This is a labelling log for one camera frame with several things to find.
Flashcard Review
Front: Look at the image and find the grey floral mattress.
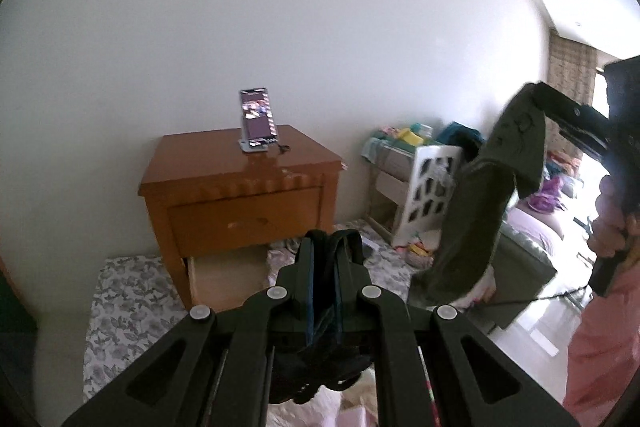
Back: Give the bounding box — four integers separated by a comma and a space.
82, 219, 431, 403

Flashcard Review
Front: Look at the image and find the teal jacket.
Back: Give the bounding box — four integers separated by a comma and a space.
435, 122, 486, 158

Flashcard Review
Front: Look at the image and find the dark grey-green garment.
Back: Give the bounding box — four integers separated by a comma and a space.
407, 84, 548, 308

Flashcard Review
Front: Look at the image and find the smartphone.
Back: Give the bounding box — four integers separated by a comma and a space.
239, 88, 278, 145

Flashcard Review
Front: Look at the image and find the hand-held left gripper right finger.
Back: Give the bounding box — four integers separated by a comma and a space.
330, 231, 581, 427

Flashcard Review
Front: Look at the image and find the grey phone stand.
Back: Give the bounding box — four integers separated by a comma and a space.
237, 134, 291, 156

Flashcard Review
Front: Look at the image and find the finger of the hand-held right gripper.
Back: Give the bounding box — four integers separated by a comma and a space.
531, 82, 608, 128
557, 123, 608, 155

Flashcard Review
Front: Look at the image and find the beige cabinet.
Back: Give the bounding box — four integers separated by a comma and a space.
367, 142, 426, 228

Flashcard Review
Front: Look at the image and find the wooden nightstand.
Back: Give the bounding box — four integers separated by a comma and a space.
138, 124, 347, 310

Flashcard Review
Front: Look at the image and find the person's right hand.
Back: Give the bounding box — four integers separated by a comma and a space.
589, 176, 639, 260

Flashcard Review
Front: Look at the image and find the pale teal cloth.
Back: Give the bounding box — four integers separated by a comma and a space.
362, 134, 401, 162

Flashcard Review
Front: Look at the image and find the colourful snack packet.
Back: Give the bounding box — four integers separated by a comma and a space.
400, 242, 436, 268

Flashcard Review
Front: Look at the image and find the green sofa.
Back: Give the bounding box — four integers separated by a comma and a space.
470, 202, 558, 333

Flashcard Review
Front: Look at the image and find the person's right forearm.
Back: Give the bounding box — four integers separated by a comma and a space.
562, 257, 640, 423

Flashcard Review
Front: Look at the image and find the white cutout rack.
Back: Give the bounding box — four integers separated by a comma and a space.
390, 145, 471, 245

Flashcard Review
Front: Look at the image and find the pale pink garment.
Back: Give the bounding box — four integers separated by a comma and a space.
270, 369, 381, 427

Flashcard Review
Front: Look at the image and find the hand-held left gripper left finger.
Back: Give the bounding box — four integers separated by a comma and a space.
62, 231, 321, 427

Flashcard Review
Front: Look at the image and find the patterned curtain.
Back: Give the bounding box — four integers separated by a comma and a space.
547, 32, 598, 158

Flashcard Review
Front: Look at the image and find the black garment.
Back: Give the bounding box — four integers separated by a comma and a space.
272, 229, 373, 405

